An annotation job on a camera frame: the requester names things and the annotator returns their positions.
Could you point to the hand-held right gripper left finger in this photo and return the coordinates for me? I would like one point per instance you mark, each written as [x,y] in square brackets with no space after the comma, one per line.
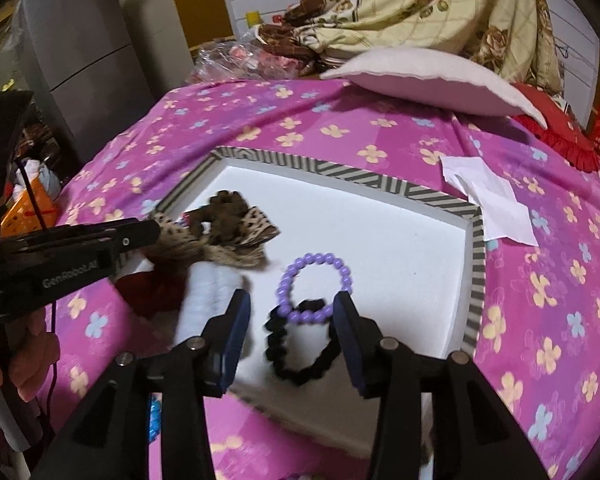
[235,340]

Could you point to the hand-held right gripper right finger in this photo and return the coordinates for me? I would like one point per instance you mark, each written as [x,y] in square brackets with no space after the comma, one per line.
[351,345]

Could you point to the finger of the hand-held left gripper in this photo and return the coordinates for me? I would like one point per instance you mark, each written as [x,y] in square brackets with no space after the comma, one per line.
[105,237]

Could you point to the black scrunchie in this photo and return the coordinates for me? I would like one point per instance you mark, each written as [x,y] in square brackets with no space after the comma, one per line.
[280,360]

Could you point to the white fluffy scrunchie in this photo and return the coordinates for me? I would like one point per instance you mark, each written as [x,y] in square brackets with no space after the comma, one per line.
[205,290]

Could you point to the red scrunchie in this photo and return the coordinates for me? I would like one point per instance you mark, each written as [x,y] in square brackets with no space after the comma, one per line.
[150,290]

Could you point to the striped cardboard box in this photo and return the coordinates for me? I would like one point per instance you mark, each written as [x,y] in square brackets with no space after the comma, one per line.
[380,240]

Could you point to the leopard print scrunchie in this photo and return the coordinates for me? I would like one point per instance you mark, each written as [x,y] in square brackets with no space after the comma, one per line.
[250,230]

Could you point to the brown scrunchie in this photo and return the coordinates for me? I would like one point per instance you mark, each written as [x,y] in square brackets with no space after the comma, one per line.
[225,210]

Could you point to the person's left hand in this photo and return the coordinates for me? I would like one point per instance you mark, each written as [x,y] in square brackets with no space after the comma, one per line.
[35,355]

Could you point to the white plastic bag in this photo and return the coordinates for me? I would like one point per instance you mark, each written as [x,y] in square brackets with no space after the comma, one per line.
[42,177]

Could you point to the orange plastic basket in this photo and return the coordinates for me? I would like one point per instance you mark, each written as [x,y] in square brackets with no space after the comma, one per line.
[20,215]

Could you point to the grey refrigerator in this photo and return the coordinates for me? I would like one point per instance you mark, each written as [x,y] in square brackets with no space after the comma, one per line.
[80,60]

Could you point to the beige refrigerator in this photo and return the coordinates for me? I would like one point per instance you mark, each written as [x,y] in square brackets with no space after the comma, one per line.
[155,20]

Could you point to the white paper sheet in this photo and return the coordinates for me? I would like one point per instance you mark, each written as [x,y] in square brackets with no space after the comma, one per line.
[500,205]

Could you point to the pink floral bedsheet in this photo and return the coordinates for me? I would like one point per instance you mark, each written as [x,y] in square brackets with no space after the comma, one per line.
[380,130]

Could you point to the clear plastic bag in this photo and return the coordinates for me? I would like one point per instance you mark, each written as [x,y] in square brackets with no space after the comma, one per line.
[240,57]

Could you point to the yellow wooden door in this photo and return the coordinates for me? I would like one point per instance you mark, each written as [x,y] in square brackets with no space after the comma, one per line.
[200,0]

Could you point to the pink pillow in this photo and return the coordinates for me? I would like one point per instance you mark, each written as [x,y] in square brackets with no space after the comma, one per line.
[430,80]

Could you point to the red frilled cloth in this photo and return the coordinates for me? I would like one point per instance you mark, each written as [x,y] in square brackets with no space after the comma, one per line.
[565,125]

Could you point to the cream floral quilt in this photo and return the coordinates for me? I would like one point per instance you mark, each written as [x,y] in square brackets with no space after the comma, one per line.
[430,5]

